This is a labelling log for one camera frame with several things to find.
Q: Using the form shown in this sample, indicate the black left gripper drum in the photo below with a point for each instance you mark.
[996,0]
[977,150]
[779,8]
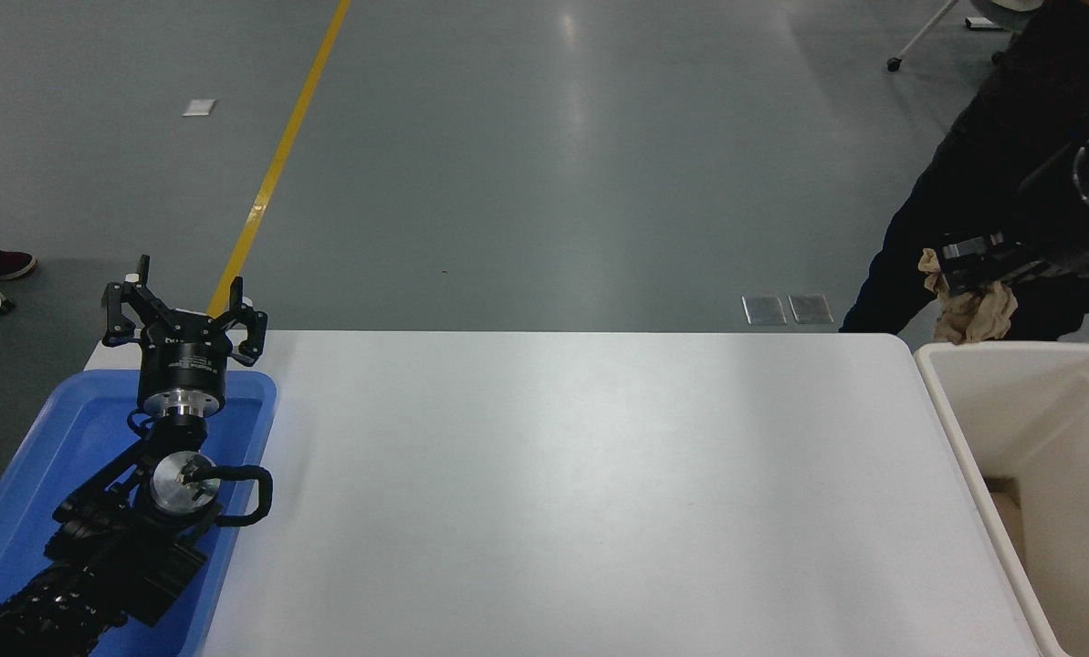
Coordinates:
[183,363]

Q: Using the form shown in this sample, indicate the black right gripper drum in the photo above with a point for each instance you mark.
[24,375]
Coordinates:
[1023,260]

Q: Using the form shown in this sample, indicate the tan paper ball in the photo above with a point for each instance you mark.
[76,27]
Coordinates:
[973,318]

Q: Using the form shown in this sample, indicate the standing person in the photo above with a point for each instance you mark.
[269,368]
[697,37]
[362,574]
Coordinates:
[964,182]

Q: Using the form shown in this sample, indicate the blue plastic tray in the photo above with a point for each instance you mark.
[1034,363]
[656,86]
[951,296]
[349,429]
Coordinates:
[69,429]

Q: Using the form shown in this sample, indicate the silver floor plate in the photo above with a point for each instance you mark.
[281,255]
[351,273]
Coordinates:
[811,307]
[764,309]

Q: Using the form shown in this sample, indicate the large pale plastic bin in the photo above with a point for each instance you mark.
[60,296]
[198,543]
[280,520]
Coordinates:
[1055,438]

